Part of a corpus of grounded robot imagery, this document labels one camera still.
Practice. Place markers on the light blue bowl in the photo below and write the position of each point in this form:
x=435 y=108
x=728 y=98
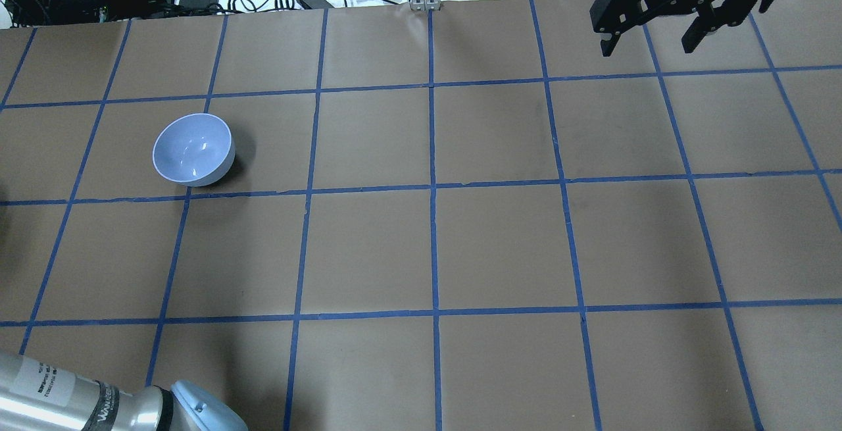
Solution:
x=195 y=150

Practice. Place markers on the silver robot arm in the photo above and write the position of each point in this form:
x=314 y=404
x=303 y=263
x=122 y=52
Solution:
x=39 y=396

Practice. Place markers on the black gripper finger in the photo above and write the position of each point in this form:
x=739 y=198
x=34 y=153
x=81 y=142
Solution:
x=611 y=34
x=707 y=21

